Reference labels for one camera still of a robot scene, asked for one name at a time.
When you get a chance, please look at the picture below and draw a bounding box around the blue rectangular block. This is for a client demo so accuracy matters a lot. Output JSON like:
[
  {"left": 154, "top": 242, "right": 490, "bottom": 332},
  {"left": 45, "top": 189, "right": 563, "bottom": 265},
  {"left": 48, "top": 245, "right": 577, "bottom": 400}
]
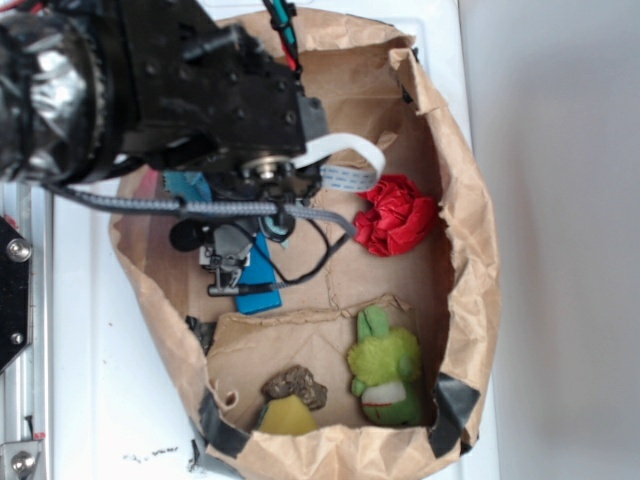
[{"left": 234, "top": 231, "right": 283, "bottom": 315}]

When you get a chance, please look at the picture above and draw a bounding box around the thin black cable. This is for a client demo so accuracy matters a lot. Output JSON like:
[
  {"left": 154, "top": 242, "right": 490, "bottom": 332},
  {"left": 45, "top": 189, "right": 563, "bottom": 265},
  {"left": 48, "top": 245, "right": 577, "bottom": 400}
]
[{"left": 238, "top": 217, "right": 351, "bottom": 292}]

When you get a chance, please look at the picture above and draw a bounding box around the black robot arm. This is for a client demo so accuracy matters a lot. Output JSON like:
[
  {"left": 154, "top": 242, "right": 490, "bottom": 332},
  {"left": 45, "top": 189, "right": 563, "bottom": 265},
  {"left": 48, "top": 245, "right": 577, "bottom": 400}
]
[{"left": 1, "top": 1, "right": 328, "bottom": 297}]

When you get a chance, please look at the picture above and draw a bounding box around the green plush toy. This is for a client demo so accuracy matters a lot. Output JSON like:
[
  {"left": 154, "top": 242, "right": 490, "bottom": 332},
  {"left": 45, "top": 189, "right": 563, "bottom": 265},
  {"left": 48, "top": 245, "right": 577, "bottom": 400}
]
[{"left": 347, "top": 305, "right": 423, "bottom": 427}]

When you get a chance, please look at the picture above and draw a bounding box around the grey braided cable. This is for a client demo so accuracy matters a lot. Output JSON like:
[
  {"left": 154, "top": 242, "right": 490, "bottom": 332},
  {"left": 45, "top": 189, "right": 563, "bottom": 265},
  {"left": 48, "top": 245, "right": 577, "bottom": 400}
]
[{"left": 40, "top": 180, "right": 359, "bottom": 240}]

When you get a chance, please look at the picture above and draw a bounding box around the red crumpled cloth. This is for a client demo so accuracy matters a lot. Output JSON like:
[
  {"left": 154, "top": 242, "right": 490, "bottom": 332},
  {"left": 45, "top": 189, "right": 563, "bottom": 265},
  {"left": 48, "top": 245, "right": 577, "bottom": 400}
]
[{"left": 354, "top": 174, "right": 437, "bottom": 257}]

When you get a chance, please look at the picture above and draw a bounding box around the white flat ribbon cable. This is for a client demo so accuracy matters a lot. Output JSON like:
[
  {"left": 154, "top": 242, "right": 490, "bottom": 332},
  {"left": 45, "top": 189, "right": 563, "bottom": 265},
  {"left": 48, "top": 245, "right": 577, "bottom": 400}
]
[{"left": 293, "top": 132, "right": 387, "bottom": 194}]

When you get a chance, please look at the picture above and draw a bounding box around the yellow and brown plush toy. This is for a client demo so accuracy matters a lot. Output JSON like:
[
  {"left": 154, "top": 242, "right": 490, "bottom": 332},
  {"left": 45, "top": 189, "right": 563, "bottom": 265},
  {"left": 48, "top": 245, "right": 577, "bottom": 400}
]
[{"left": 256, "top": 365, "right": 328, "bottom": 436}]

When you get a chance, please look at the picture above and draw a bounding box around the black metal bracket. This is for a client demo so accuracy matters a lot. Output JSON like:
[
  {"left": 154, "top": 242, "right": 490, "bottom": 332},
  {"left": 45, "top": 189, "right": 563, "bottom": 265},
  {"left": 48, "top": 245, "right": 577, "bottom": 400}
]
[{"left": 0, "top": 216, "right": 33, "bottom": 374}]

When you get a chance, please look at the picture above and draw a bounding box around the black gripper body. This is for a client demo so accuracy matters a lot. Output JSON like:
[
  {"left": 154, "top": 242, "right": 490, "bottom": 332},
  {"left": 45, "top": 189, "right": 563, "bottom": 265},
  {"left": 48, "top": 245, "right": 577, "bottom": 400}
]
[{"left": 168, "top": 156, "right": 323, "bottom": 297}]

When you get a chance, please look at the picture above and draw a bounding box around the white plastic tray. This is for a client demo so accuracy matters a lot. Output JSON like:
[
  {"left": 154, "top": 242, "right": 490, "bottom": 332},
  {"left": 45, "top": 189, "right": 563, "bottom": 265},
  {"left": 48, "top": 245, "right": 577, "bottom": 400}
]
[{"left": 46, "top": 1, "right": 501, "bottom": 479}]

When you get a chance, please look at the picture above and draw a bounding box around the brown paper bag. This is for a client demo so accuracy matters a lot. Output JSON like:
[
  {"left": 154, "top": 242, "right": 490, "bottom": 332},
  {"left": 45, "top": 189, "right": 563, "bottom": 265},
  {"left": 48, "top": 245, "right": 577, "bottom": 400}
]
[{"left": 110, "top": 8, "right": 501, "bottom": 479}]

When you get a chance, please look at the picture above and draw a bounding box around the aluminium frame rail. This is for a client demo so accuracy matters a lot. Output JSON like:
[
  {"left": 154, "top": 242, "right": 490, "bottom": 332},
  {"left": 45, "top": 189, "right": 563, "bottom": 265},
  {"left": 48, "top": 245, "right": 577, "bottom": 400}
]
[{"left": 1, "top": 182, "right": 52, "bottom": 479}]

